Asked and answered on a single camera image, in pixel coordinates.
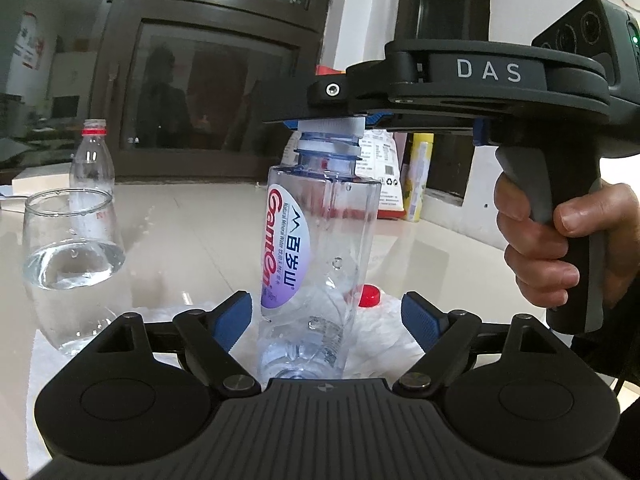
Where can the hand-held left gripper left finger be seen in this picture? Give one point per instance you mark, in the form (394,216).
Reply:
(234,317)

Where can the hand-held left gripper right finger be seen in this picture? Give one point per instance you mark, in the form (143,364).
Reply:
(419,319)

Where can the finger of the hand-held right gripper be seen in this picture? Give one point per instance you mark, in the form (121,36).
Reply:
(330,91)

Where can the white bottle cap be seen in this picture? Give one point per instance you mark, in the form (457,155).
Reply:
(330,126)

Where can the clear water bottle purple label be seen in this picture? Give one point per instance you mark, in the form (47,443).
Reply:
(320,260)

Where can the clear drinking glass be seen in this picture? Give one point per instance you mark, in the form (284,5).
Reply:
(65,280)

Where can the red bottle cap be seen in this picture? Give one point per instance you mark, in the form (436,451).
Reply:
(369,295)

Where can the yellow plastic bottle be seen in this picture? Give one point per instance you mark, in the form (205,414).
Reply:
(419,185)

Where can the empty bottle with red cap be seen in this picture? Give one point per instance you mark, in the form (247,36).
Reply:
(92,165)

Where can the person's right hand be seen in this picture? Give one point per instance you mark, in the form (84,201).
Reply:
(535,255)

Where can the white and red packet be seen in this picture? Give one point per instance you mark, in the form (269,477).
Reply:
(385,180)

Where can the dark wooden glass-door cabinet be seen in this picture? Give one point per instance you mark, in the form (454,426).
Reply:
(210,90)

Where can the white flat box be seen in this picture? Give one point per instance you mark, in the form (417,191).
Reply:
(40,184)

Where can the wall poster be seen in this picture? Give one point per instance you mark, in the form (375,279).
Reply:
(27,42)

